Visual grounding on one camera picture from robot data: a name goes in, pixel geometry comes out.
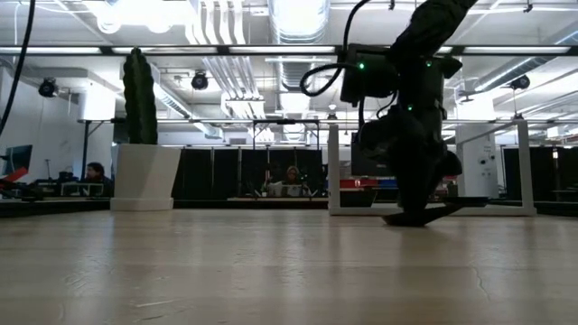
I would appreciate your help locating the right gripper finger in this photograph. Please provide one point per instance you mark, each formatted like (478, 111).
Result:
(407, 185)
(425, 185)

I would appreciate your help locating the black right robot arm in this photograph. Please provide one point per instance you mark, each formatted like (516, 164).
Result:
(429, 27)

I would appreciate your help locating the blue storage bin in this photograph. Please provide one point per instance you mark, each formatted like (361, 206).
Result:
(387, 183)

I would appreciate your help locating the red storage bin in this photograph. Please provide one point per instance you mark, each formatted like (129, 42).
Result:
(357, 183)

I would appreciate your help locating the white pillar with outlets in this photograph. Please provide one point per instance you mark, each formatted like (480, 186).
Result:
(476, 153)

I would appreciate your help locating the white perforated metal rack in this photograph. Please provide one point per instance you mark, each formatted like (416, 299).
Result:
(334, 171)

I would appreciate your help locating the person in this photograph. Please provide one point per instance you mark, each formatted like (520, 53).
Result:
(96, 173)
(292, 178)

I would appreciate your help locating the black partition screen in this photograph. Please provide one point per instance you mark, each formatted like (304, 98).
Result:
(542, 171)
(226, 171)

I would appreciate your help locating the black ceiling spotlight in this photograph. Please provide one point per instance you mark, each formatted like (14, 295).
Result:
(199, 80)
(47, 87)
(519, 82)

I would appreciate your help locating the white LED light bar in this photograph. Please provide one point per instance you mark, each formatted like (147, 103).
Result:
(165, 50)
(49, 50)
(282, 49)
(519, 49)

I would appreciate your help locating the white hexagonal planter pot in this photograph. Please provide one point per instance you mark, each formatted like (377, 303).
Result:
(144, 176)

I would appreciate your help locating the green cactus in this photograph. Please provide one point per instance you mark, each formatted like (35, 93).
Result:
(140, 99)

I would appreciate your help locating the computer monitor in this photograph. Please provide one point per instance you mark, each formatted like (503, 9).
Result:
(17, 158)

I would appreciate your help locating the silver ceiling air duct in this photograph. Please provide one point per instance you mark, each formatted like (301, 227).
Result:
(300, 20)

